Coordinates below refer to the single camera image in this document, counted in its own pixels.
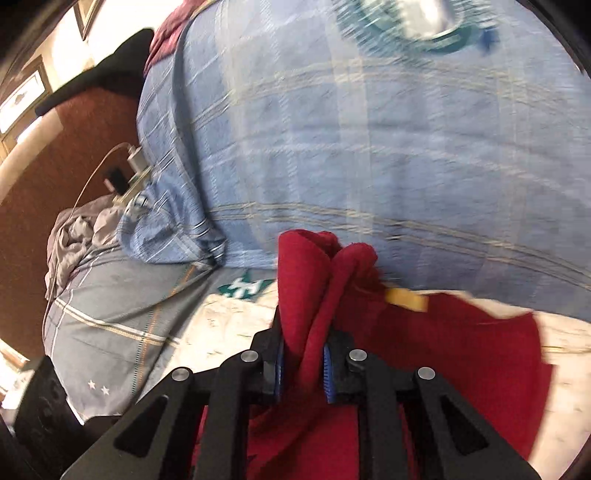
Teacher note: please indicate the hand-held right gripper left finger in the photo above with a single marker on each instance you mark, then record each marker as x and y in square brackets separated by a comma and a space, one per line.
[277, 369]

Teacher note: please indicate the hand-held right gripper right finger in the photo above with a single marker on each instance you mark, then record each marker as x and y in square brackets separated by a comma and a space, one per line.
[328, 374]

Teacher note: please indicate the red garment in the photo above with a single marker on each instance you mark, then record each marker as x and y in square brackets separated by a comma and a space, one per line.
[461, 346]

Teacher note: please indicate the grey plaid bed sheet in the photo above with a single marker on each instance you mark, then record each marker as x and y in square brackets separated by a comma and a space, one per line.
[115, 314]

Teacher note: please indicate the blue plaid quilt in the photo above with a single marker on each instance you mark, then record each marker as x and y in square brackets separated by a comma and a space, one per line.
[323, 161]

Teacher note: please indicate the crumpled grey cloth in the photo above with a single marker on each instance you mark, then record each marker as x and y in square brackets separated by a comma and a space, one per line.
[78, 235]

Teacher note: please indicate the cream leaf-print cloth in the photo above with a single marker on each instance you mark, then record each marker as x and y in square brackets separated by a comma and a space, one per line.
[568, 392]

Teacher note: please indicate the white charger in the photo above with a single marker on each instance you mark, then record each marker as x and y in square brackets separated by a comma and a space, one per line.
[137, 158]

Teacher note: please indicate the brown headboard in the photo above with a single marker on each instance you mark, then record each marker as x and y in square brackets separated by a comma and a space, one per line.
[55, 161]

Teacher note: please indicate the black cloth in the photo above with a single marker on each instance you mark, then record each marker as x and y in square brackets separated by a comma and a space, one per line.
[106, 69]

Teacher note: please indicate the maroon cloth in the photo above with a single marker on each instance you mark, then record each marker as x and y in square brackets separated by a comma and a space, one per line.
[171, 27]

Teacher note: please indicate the wooden framed window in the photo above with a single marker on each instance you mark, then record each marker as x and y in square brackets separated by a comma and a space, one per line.
[21, 101]

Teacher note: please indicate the black wall socket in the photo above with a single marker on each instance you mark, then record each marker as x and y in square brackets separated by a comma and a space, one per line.
[115, 181]

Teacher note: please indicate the framed wall picture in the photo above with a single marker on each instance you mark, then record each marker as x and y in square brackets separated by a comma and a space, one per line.
[87, 16]

